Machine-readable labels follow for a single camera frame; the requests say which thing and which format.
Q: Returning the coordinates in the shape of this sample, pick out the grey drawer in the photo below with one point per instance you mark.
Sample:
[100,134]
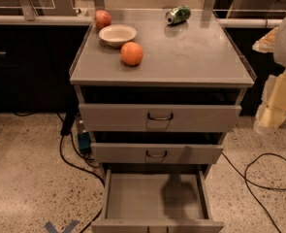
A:
[156,203]
[161,118]
[156,153]

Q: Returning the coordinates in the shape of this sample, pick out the grey bottom drawer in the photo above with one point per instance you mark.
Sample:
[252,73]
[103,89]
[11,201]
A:
[156,203]

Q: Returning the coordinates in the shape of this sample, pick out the red apple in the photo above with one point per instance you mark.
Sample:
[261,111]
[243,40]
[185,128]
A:
[102,19]

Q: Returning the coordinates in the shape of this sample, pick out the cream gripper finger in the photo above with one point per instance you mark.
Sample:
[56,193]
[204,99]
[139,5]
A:
[266,43]

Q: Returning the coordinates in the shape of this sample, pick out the grey drawer cabinet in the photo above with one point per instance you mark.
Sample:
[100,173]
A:
[193,63]

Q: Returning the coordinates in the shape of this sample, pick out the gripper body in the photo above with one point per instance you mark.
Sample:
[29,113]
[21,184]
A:
[272,114]

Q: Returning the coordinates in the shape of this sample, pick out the white bowl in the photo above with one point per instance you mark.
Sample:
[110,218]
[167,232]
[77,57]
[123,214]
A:
[117,35]

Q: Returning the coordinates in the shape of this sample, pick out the blue power box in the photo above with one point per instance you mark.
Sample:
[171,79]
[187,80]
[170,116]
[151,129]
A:
[84,143]

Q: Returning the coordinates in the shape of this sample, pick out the dark counter cabinet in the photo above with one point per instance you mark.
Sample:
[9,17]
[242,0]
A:
[34,67]

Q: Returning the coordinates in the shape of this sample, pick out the crushed green soda can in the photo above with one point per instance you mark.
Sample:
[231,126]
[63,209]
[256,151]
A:
[177,15]

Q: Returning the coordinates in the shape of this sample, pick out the grey middle drawer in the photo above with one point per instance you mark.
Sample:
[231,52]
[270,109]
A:
[156,153]

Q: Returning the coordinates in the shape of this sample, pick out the white rail bar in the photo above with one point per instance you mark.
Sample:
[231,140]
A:
[86,21]

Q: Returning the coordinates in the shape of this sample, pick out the grey top drawer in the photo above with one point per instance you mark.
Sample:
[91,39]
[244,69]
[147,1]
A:
[161,118]

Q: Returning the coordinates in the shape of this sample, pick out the orange fruit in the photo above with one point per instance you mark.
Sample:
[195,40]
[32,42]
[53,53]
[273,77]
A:
[131,53]

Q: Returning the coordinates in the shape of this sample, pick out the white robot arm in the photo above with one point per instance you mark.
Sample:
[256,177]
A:
[279,52]

